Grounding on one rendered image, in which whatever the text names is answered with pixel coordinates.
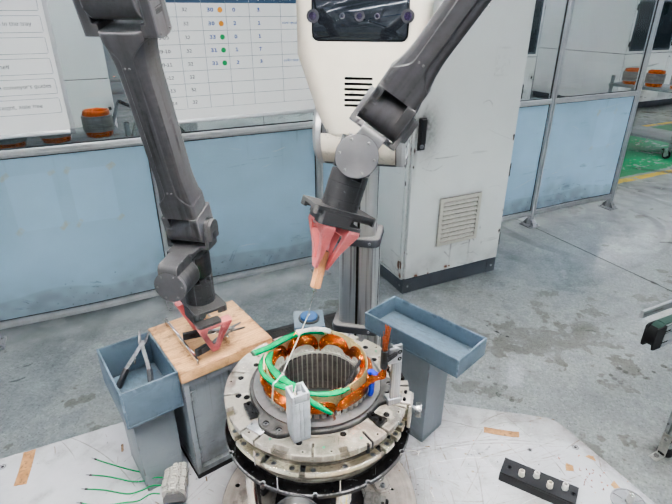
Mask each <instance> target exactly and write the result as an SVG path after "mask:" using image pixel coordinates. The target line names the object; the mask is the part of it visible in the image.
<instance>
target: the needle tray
mask: <svg viewBox="0 0 672 504"><path fill-rule="evenodd" d="M385 325H387V326H388V325H389V331H390V328H391V332H390V335H391V343H392V344H393V345H395V344H400V343H402V344H403V352H402V366H401V372H402V374H403V376H404V377H405V380H407V381H408V385H409V391H411V392H413V393H414V396H413V405H414V406H415V407H416V402H421V403H422V412H421V417H420V418H418V417H415V412H412V416H411V423H410V433H408V434H410V435H411V436H413V437H414V438H416V439H417V440H419V441H420V442H423V441H424V440H425V439H426V438H427V437H428V436H429V435H430V434H431V433H432V432H434V431H435V430H436V429H437V428H438V427H439V426H440V425H441V422H442V414H443V405H444V397H445V389H446V381H447V373H448V374H450V375H451V376H453V377H455V378H458V377H459V376H460V375H461V374H463V373H464V372H465V371H466V370H467V369H468V368H470V367H471V366H472V365H473V364H474V363H475V362H477V361H478V360H479V359H480V358H481V357H482V356H484V355H485V349H486V342H487V338H486V337H484V336H482V335H480V334H477V333H475V332H473V331H471V330H469V329H467V328H464V327H462V326H460V325H458V324H456V323H454V322H452V321H449V320H447V319H445V318H443V317H441V316H439V315H436V314H434V313H432V312H430V311H428V310H426V309H423V308H421V307H419V306H417V305H415V304H413V303H410V302H408V301H406V300H404V299H402V298H400V297H397V296H395V295H394V296H393V297H391V298H389V299H388V300H386V301H384V302H382V303H381V304H379V305H377V306H375V307H374V308H372V309H370V310H368V311H367V312H365V329H367V330H369V331H370V332H372V333H374V334H376V335H378V336H380V337H381V338H383V336H384V335H383V331H384V334H385Z"/></svg>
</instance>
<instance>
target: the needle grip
mask: <svg viewBox="0 0 672 504"><path fill-rule="evenodd" d="M329 253H330V252H329V251H327V250H326V251H325V254H324V256H323V258H322V260H321V262H320V264H319V265H318V267H317V268H314V272H313V276H312V280H311V284H310V286H311V287H312V288H315V289H319V288H321V284H322V280H323V276H324V272H325V268H326V264H327V260H328V257H329Z"/></svg>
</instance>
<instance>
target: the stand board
mask: <svg viewBox="0 0 672 504"><path fill-rule="evenodd" d="M226 304H227V310H226V311H224V312H221V313H218V310H217V311H215V312H212V313H209V314H210V315H211V317H213V316H216V315H218V316H219V317H222V316H224V315H227V314H228V315H229V316H230V317H231V318H232V322H231V324H230V326H232V325H234V324H236V323H238V322H241V324H239V325H237V326H235V328H239V327H244V326H245V328H244V329H240V330H237V331H234V332H231V333H229V334H228V335H229V336H230V343H229V344H228V343H227V342H226V341H225V340H224V339H223V340H222V343H221V346H220V349H219V350H217V351H214V352H212V351H211V350H209V351H208V352H206V353H204V354H203V355H201V356H199V357H197V358H198V359H199V364H200V365H198V366H197V365H196V363H195V362H194V361H193V359H192V358H191V357H190V356H189V354H188V353H187V352H186V350H185V349H184V348H183V346H182V345H181V344H180V342H179V341H178V340H177V339H176V337H175V336H174V335H173V333H172V332H171V331H170V329H169V328H168V327H167V325H166V324H165V323H163V324H161V325H158V326H155V327H152V328H149V329H148V331H150V333H151V334H152V336H153V337H154V339H155V340H156V341H157V343H158V344H159V346H160V347H161V349H162V350H163V351H164V353H165V354H166V356H167V357H168V359H169V360H170V361H171V363H172V364H173V366H174V367H175V369H176V370H177V371H178V376H179V381H180V382H181V384H184V383H186V382H189V381H191V380H194V379H196V378H198V377H201V376H203V375H206V374H208V373H211V372H213V371H215V370H218V369H220V368H223V367H225V366H227V365H230V364H232V363H235V362H237V361H239V360H241V359H242V358H243V357H244V356H245V355H247V354H248V353H250V352H251V351H252V350H253V349H255V348H257V347H258V346H260V345H262V344H264V343H267V344H270V343H272V337H271V336H270V335H269V334H268V333H266V332H265V331H264V330H263V329H262V328H261V327H260V326H259V325H258V324H257V323H256V322H255V321H254V320H253V319H252V318H251V317H250V316H248V315H247V314H246V313H245V312H244V311H243V310H242V309H241V308H240V307H239V306H238V305H237V304H236V303H235V302H234V301H233V300H231V301H228V302H226ZM169 322H170V323H171V324H172V326H173V327H174V328H175V330H176V331H177V332H178V333H179V335H180V336H181V337H182V338H183V335H182V333H183V332H187V331H192V330H193V328H192V327H191V326H190V324H189V323H188V322H187V320H186V319H185V318H184V317H181V318H178V319H175V320H172V321H169ZM218 334H219V333H214V334H211V335H210V334H207V335H208V337H209V338H210V340H212V341H213V340H214V339H215V338H216V337H218ZM184 341H185V342H186V344H187V345H188V346H189V347H190V349H191V350H192V351H193V352H194V354H195V349H196V348H198V347H200V346H201V345H203V344H205V343H206V342H205V341H204V340H203V338H202V337H198V338H194V339H189V340H184Z"/></svg>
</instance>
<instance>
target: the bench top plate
mask: <svg viewBox="0 0 672 504"><path fill-rule="evenodd" d="M484 427H489V428H495V429H501V430H507V431H516V432H519V437H508V436H501V435H495V434H489V433H484ZM35 449H36V451H35V456H34V460H33V464H32V468H31V471H30V475H29V478H28V481H27V484H24V485H18V486H14V483H15V480H16V477H17V474H18V471H19V468H20V464H21V461H22V457H23V453H24V452H22V453H19V454H15V455H12V456H9V457H6V458H2V459H0V504H80V503H76V502H83V503H87V504H114V503H120V502H126V501H136V500H139V499H141V498H143V497H144V496H146V495H147V494H149V493H160V495H159V494H152V495H149V496H147V497H146V498H144V499H143V500H141V501H139V502H135V503H124V504H163V498H162V494H161V493H162V488H161V486H162V485H161V486H159V487H157V488H155V489H153V490H151V491H148V489H146V490H143V491H141V492H138V493H135V494H129V495H126V494H118V493H114V492H108V491H101V490H85V489H81V488H95V489H107V490H112V491H117V492H123V493H132V492H136V491H139V490H142V489H144V488H146V485H145V483H144V482H127V481H123V480H119V479H114V478H109V477H101V476H89V475H86V474H95V475H106V476H112V477H117V478H122V479H126V480H131V481H142V480H143V478H142V476H141V474H140V473H139V472H135V471H130V470H126V469H123V468H119V467H116V466H113V465H109V464H106V463H103V462H100V461H97V460H94V459H92V458H97V459H99V460H102V461H105V462H108V463H112V464H115V465H118V466H122V467H125V468H129V469H133V470H137V471H139V470H138V468H137V465H136V463H135V461H134V459H133V457H132V455H131V450H130V446H129V442H128V438H127V434H126V430H125V426H124V422H121V423H118V424H115V425H111V426H108V427H105V428H101V429H98V430H95V431H91V432H88V433H85V434H81V435H78V436H75V437H72V438H68V439H65V440H62V441H58V442H55V443H52V444H48V445H45V446H42V447H39V448H35ZM409 450H415V451H409ZM181 451H182V449H181ZM407 451H408V452H407ZM416 451H420V452H416ZM418 453H419V455H418ZM401 454H402V457H401V458H400V460H399V462H400V463H401V464H402V465H403V467H404V468H405V470H406V472H407V474H408V475H409V477H410V480H411V482H412V485H413V488H414V491H415V495H416V501H417V504H552V503H550V502H548V501H545V500H543V499H541V498H539V497H536V496H534V495H532V494H529V493H527V492H525V491H522V490H520V489H518V488H516V487H513V486H511V485H509V484H506V483H504V482H502V481H500V480H498V478H499V473H500V470H501V467H502V465H503V462H504V459H505V457H506V458H508V459H511V460H513V461H516V462H518V463H520V464H523V465H525V466H528V467H530V468H533V469H535V470H538V471H540V472H542V473H545V474H547V475H550V476H552V477H554V478H557V479H559V480H562V481H564V482H567V483H569V484H571V485H574V486H576V487H579V491H578V496H577V501H576V504H609V503H610V500H611V499H610V494H611V492H612V490H614V488H613V487H612V486H611V484H612V482H613V481H615V482H616V483H617V485H618V486H619V487H620V488H626V489H629V490H632V491H634V492H636V493H637V494H639V495H640V496H641V497H642V498H643V499H644V500H645V502H646V503H647V504H655V503H654V502H653V501H652V500H650V499H649V498H648V497H647V496H646V495H645V494H643V493H642V492H641V491H640V490H639V489H637V488H636V487H635V486H634V485H633V484H631V483H630V482H629V481H628V480H627V479H625V478H624V477H623V476H622V475H621V474H620V473H618V472H617V471H616V470H615V469H614V468H612V467H611V466H610V465H609V464H608V463H606V462H605V461H604V460H603V459H602V458H600V457H599V456H598V455H597V454H596V453H594V452H593V451H592V450H591V449H590V448H589V447H587V446H586V445H585V444H584V443H583V442H581V441H580V440H579V439H578V438H577V437H575V436H574V435H573V434H572V433H571V432H569V431H568V430H567V429H566V428H565V427H564V426H562V425H561V424H560V423H559V422H557V421H555V420H554V419H551V418H547V417H539V416H531V415H525V414H518V413H511V412H504V411H496V410H489V409H481V408H474V407H467V406H459V405H452V404H445V403H444V405H443V414H442V422H441V425H440V426H439V427H438V428H437V429H436V430H435V431H434V432H432V433H431V434H430V435H429V436H428V437H427V438H426V439H425V440H424V441H423V442H420V441H419V440H417V439H416V438H414V437H413V436H411V435H410V434H409V439H408V443H407V446H406V449H405V451H404V453H401ZM578 455H580V456H579V457H578ZM587 455H591V456H594V458H595V460H596V461H594V460H592V459H589V458H587V457H585V456H587ZM182 456H183V462H186V463H187V467H188V478H189V480H188V486H187V491H186V493H187V499H186V502H183V504H222V500H223V496H224V493H225V490H226V487H227V485H228V482H229V480H230V478H231V476H232V475H233V473H234V471H235V470H236V469H237V466H236V464H235V463H234V461H232V462H230V463H229V464H227V465H225V466H223V467H221V468H219V469H217V470H215V471H213V472H212V473H210V474H208V475H206V476H204V477H202V478H200V479H199V478H198V477H197V475H196V473H195V472H194V470H193V468H192V466H191V465H190V463H189V461H188V460H187V458H186V456H185V454H184V453H183V451H182ZM91 457H92V458H91ZM558 457H559V458H560V459H559V458H558ZM566 463H568V464H570V465H573V468H574V471H566ZM579 468H580V470H581V471H580V470H579ZM586 468H587V470H586ZM592 469H593V470H594V471H593V470H592ZM593 472H594V473H593ZM604 472H605V473H604ZM589 473H590V475H589ZM592 473H593V474H592ZM600 475H601V477H600ZM586 476H587V477H586ZM585 479H586V480H585ZM591 480H592V481H591ZM584 481H585V483H584ZM601 481H602V482H603V483H601ZM584 484H585V486H584ZM607 485H608V486H607ZM591 486H592V487H593V488H592V487H591ZM603 488H604V490H602V489H603ZM430 491H431V492H432V494H433V496H434V498H433V496H432V494H431V492H430Z"/></svg>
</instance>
